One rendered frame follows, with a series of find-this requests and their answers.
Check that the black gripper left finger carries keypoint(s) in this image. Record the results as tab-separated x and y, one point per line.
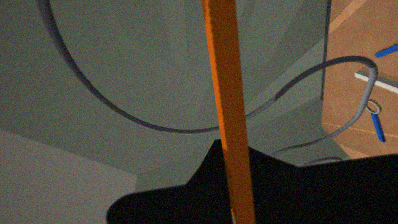
204	199

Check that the grey ring with orange handle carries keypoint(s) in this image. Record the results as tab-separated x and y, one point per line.
223	46

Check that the grey rectangular bar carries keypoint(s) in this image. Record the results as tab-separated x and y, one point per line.
383	82

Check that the blue handle with grey loop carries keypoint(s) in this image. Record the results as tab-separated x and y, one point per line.
376	121
386	51

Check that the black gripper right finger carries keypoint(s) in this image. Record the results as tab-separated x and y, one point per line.
285	194

